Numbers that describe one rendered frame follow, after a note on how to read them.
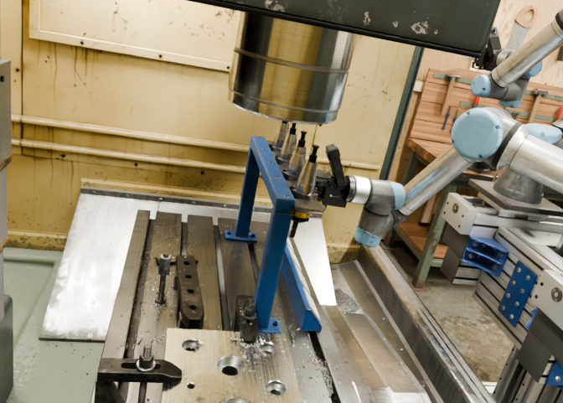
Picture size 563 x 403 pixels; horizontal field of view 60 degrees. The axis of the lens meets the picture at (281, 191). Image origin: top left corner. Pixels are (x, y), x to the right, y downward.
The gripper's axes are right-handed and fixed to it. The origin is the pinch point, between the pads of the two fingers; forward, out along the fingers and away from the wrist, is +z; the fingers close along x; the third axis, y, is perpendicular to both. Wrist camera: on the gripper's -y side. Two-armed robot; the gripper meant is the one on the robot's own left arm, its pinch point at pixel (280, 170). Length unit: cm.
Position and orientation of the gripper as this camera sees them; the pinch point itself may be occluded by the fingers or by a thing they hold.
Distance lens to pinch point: 127.0
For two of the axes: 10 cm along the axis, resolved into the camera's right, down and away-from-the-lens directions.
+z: -9.6, -1.4, -2.4
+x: -1.7, -3.8, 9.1
